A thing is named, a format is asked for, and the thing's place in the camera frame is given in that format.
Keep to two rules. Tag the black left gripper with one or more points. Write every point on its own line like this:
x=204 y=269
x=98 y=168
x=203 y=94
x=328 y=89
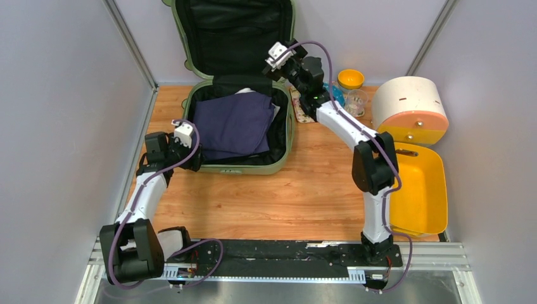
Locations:
x=171 y=145

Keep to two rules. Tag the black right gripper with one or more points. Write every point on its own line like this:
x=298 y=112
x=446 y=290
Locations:
x=275 y=75

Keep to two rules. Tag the navy blue garment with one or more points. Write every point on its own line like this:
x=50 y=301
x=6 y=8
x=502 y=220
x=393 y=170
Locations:
x=235 y=125

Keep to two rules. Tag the green hard-shell suitcase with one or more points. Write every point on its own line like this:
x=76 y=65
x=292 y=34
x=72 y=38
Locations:
x=226 y=44

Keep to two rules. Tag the yellow plastic basin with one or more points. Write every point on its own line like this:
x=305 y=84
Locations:
x=420 y=207

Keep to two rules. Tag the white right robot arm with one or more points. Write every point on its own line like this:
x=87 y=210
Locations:
x=374 y=167

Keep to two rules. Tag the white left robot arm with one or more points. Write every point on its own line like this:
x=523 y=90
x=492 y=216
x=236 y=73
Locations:
x=132 y=250

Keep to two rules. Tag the blue polka dot plate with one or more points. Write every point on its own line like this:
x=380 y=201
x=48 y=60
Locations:
x=336 y=93

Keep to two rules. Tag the floral placemat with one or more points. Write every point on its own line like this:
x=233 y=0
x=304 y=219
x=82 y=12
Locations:
x=300 y=115

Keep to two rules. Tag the small yellow bowl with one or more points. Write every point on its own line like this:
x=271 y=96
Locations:
x=350 y=79

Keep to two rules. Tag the clear drinking glass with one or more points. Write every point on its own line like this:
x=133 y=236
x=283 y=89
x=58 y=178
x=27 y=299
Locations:
x=355 y=102

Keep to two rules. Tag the white and orange drawer cabinet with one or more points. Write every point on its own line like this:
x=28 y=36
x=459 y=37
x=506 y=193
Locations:
x=410 y=109

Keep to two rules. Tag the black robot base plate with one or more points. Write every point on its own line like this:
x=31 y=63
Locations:
x=240 y=258

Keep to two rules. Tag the aluminium frame rail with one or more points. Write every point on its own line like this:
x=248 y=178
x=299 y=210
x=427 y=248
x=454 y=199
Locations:
x=426 y=256

